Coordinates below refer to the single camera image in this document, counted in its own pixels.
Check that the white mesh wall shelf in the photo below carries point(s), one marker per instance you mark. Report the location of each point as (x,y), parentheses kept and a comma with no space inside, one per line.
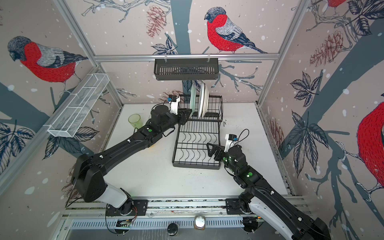
(71,118)

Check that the silver round button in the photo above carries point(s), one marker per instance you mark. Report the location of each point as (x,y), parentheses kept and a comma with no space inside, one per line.
(199,222)

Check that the black round knob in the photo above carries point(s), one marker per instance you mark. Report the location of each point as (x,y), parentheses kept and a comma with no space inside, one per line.
(172,229)

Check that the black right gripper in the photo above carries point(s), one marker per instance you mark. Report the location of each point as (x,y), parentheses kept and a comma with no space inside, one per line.
(221,151)

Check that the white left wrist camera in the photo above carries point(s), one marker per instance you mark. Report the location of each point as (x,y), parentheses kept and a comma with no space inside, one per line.
(174,103)

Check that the green floral plate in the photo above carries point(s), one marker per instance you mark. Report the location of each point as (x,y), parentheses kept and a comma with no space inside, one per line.
(193,99)

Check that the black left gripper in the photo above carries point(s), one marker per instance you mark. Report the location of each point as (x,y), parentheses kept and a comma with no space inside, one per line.
(181,116)

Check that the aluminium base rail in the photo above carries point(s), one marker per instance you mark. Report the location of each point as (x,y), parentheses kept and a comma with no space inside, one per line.
(155,213)

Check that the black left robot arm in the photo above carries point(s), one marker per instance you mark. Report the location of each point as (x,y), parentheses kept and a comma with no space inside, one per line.
(89,171)

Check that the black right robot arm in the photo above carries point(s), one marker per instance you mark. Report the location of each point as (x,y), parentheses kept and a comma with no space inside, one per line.
(261,199)

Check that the cream plate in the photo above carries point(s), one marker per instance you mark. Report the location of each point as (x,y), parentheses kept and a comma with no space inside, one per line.
(206,102)

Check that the black two-tier dish rack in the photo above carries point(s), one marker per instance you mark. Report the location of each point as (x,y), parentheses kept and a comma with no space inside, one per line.
(190,149)

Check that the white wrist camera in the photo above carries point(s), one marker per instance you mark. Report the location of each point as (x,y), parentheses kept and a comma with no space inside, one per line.
(174,103)
(231,139)

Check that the strawberry pattern plate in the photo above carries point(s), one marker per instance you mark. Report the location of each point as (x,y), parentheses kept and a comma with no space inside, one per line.
(202,100)

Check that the black hanging wall basket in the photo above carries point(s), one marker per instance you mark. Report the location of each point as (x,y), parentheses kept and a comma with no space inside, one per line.
(186,69)

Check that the green glass cup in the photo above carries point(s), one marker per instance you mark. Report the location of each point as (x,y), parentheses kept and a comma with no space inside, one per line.
(136,121)

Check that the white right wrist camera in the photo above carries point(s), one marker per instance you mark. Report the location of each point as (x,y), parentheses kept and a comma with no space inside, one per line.
(231,139)

